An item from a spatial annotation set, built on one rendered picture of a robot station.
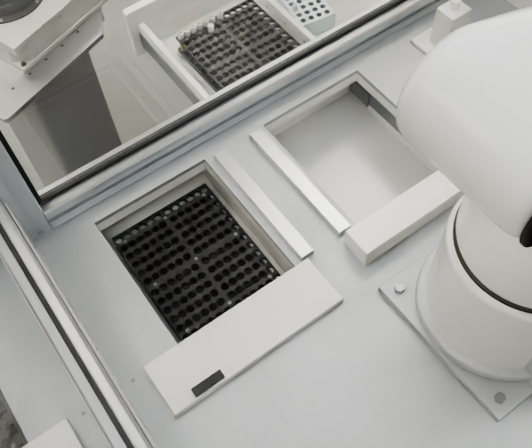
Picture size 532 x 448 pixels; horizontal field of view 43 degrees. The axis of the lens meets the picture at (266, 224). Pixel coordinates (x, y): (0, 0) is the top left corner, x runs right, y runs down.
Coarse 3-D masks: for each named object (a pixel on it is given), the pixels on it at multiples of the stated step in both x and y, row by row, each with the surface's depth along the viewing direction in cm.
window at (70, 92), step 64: (0, 0) 73; (64, 0) 78; (128, 0) 84; (192, 0) 90; (256, 0) 97; (320, 0) 106; (384, 0) 116; (0, 64) 79; (64, 64) 85; (128, 64) 91; (192, 64) 99; (256, 64) 107; (0, 128) 86; (64, 128) 92; (128, 128) 100
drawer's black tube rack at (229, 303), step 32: (160, 224) 108; (192, 224) 108; (224, 224) 111; (128, 256) 109; (160, 256) 105; (192, 256) 105; (224, 256) 105; (256, 256) 104; (160, 288) 105; (192, 288) 102; (224, 288) 105; (256, 288) 102; (192, 320) 99
